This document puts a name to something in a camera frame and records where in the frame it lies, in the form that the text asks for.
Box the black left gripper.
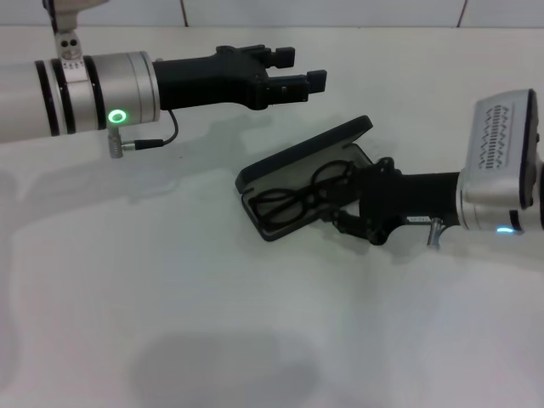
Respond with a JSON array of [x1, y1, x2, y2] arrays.
[[151, 43, 329, 113]]

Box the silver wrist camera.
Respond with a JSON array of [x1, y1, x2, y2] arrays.
[[461, 88, 544, 209], [41, 0, 103, 71]]

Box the black glasses case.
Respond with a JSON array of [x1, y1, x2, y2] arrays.
[[234, 114, 386, 243]]

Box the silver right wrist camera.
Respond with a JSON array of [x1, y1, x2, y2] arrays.
[[461, 88, 544, 209]]

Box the left gripper cable with connector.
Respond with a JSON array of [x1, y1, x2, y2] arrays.
[[107, 109, 179, 162]]

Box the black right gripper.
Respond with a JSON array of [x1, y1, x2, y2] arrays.
[[321, 156, 463, 247]]

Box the right gripper cable with connector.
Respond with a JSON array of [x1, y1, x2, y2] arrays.
[[426, 217, 446, 247]]

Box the gripper cable with connector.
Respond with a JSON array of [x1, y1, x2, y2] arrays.
[[107, 109, 179, 162], [426, 217, 446, 247]]

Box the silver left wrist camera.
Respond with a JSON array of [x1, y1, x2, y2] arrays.
[[41, 0, 103, 71]]

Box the black glasses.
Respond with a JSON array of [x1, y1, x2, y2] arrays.
[[250, 159, 356, 233]]

